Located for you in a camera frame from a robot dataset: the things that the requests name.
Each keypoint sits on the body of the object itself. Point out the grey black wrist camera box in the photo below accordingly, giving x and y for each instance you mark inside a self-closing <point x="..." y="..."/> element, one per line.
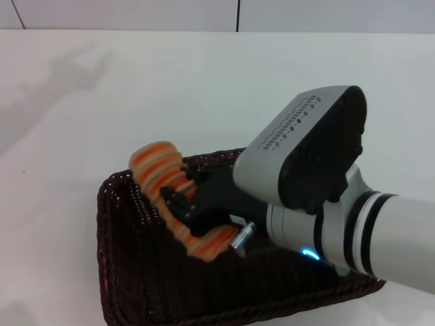
<point x="306" y="142"/>

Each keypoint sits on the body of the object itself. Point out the dark brown wicker basket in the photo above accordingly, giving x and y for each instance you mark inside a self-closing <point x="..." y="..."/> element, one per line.
<point x="153" y="288"/>

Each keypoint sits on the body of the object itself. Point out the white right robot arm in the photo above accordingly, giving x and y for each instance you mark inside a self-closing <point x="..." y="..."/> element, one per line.
<point x="408" y="237"/>

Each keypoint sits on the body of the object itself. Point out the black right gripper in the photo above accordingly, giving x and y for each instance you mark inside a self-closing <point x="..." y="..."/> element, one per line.
<point x="227" y="200"/>

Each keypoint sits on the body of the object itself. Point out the orange striped bread loaf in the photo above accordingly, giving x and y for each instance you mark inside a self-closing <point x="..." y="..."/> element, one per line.
<point x="153" y="159"/>

